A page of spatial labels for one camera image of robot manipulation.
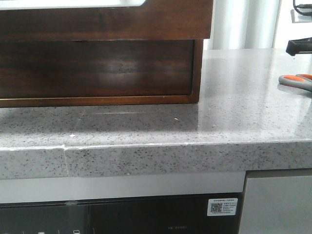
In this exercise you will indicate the black built-in appliance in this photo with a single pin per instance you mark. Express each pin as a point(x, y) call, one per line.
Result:
point(167, 214)

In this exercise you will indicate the white QR code sticker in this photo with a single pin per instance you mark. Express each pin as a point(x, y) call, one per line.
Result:
point(222, 207)

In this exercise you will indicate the grey cabinet door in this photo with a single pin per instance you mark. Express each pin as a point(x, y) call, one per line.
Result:
point(277, 205)

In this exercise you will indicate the white organizer tray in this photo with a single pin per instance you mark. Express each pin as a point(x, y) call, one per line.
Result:
point(60, 4)

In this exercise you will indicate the dark wooden drawer cabinet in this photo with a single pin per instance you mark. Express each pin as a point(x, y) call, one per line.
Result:
point(198, 73)

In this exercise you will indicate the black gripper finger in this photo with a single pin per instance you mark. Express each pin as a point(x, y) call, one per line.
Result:
point(299, 46)

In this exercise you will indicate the white grey curtain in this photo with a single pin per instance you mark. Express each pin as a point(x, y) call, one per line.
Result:
point(243, 24)

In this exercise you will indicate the wooden drawer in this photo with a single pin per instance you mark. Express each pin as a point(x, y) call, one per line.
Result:
point(153, 20)
point(97, 68)

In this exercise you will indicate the orange grey handled scissors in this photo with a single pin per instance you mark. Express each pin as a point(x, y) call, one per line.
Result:
point(301, 81)

